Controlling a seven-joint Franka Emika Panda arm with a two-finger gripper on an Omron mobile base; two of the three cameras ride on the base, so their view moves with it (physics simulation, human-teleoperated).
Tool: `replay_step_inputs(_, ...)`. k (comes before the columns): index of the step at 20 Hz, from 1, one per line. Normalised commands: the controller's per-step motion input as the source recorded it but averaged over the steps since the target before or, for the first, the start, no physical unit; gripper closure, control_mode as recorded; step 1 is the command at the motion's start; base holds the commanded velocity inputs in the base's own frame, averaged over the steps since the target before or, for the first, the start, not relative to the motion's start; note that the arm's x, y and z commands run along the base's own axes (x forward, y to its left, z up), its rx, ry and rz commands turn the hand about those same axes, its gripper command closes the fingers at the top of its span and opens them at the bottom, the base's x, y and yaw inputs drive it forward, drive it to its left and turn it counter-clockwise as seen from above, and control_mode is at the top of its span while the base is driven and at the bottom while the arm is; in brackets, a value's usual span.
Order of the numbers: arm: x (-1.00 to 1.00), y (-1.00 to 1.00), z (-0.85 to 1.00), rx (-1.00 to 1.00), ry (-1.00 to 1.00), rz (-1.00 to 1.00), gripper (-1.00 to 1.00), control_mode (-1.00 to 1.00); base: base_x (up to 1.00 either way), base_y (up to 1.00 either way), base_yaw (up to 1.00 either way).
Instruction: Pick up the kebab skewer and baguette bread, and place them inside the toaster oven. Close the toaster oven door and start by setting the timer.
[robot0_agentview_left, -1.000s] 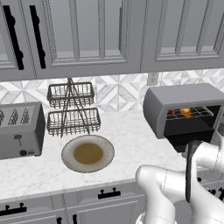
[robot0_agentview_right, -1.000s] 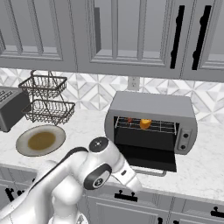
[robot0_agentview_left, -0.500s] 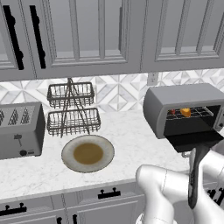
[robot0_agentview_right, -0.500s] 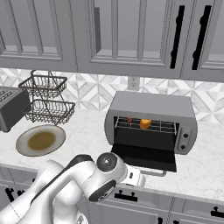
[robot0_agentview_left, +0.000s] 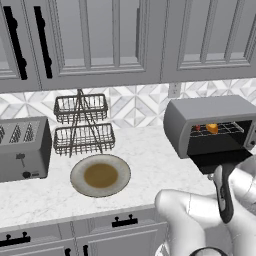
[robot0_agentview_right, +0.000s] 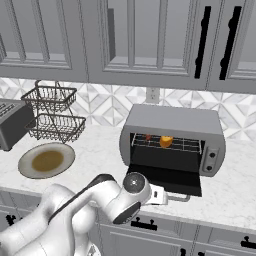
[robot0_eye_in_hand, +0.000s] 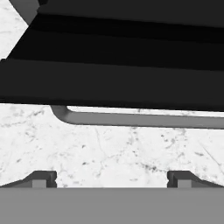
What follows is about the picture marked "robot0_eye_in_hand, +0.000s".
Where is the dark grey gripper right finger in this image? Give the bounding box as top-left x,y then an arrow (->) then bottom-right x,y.
166,170 -> 224,189

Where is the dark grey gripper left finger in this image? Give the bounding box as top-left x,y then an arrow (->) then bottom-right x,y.
0,170 -> 58,189

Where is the black toaster oven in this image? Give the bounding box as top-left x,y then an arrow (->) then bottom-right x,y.
8,0 -> 224,29

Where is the grey toaster oven door handle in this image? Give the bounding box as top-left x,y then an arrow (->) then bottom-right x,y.
50,105 -> 224,130

